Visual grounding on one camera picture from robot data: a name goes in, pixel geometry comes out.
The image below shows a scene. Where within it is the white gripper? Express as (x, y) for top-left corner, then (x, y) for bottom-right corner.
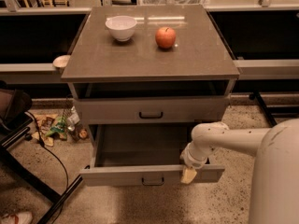
(179, 142), (207, 184)

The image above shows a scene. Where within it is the grey drawer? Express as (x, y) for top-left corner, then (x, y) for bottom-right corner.
(79, 122), (226, 188)
(74, 97), (229, 124)

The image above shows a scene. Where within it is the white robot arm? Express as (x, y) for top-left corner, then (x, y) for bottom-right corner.
(180, 119), (299, 224)

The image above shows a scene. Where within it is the grey top drawer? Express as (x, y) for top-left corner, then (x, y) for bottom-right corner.
(74, 97), (229, 124)

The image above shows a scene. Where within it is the grey drawer cabinet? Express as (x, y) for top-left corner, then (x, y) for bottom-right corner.
(61, 5), (241, 129)

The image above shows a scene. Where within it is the black stand leg right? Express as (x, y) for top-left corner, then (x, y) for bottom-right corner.
(248, 91), (299, 128)

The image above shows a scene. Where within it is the clear plastic bottle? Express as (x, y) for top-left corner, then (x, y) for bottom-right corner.
(66, 107), (79, 142)

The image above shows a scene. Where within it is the red apple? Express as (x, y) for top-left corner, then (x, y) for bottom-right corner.
(155, 27), (176, 49)

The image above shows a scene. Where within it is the green snack bag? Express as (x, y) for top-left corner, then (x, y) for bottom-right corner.
(46, 117), (67, 140)

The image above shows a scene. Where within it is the snack packets pile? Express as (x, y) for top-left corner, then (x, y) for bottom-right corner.
(33, 114), (89, 147)

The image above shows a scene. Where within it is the white ceramic bowl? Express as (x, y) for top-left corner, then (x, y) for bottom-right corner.
(106, 16), (137, 42)

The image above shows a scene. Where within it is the small round tan dish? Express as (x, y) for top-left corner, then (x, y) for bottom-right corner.
(53, 55), (70, 68)

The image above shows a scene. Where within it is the white sneaker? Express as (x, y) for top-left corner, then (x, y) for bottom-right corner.
(0, 211), (33, 224)

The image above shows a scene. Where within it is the black office chair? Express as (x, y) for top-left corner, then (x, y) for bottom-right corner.
(0, 81), (83, 224)

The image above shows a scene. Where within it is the black cable on floor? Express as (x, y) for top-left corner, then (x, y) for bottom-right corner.
(25, 110), (70, 224)

